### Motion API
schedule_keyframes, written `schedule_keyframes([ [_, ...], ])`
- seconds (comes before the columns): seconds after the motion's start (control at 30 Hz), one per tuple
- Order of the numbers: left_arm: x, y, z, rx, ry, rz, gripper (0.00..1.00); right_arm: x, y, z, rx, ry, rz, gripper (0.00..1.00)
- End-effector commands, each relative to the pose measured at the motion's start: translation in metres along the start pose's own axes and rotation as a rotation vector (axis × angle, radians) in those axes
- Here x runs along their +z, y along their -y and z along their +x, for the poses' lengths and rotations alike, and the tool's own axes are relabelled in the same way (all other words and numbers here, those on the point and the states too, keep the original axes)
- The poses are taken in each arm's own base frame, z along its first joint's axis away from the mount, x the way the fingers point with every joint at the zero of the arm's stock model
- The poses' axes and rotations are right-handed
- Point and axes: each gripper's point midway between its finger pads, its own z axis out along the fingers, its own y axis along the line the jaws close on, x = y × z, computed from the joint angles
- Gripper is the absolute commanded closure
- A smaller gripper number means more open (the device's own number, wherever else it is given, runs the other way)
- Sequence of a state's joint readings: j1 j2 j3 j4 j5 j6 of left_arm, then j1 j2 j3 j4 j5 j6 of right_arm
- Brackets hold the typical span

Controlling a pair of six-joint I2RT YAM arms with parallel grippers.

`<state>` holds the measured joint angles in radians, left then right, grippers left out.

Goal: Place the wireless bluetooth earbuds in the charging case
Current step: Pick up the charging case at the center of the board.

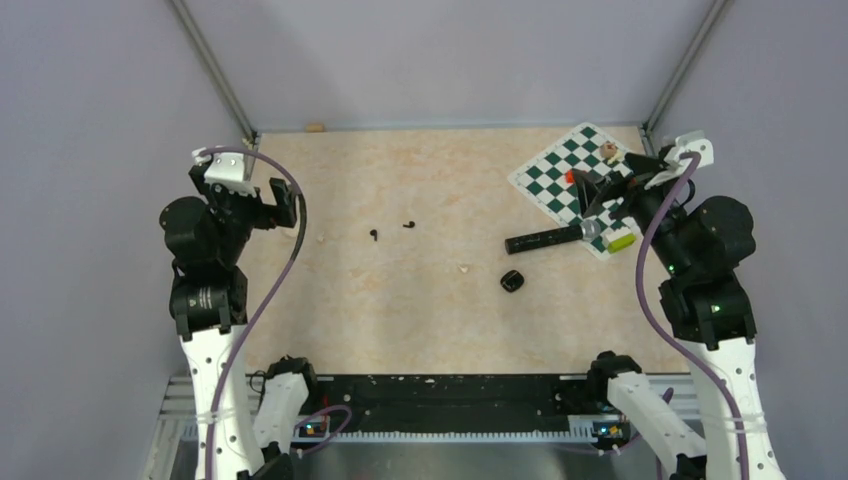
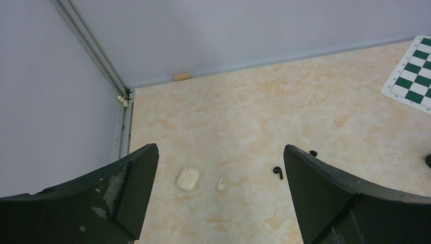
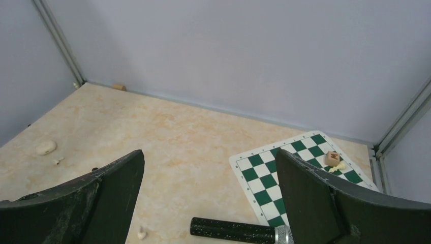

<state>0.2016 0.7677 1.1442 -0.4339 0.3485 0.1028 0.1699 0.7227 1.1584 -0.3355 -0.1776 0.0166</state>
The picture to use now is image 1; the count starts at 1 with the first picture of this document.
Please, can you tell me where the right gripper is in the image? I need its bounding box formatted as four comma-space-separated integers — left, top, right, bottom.
570, 151, 691, 274

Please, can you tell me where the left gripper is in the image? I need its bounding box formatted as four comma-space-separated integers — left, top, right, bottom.
191, 165, 296, 264

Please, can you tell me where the white earbud charging case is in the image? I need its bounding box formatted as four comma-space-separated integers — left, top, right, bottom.
281, 228, 300, 239

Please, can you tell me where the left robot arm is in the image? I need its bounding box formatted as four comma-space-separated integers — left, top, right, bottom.
159, 166, 307, 479

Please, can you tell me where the black earbud case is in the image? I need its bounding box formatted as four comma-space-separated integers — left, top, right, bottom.
500, 270, 525, 293

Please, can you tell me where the black microphone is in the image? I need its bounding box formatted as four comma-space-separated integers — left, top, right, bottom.
504, 220, 602, 255

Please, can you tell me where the small beige figurine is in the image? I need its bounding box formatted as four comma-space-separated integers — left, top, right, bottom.
599, 142, 622, 164

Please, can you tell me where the green white chessboard mat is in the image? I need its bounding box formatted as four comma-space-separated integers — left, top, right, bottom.
508, 122, 640, 260

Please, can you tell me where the yellow green white block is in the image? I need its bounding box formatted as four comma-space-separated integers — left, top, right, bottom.
602, 227, 637, 254

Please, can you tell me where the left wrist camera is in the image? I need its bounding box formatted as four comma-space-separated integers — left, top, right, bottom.
192, 149, 258, 198

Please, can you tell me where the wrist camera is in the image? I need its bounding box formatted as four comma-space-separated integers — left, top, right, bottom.
192, 149, 258, 198
645, 130, 714, 190

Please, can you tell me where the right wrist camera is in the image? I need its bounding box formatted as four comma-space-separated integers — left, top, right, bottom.
645, 130, 714, 190

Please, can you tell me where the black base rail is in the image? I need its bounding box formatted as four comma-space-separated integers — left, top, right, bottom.
295, 374, 632, 445

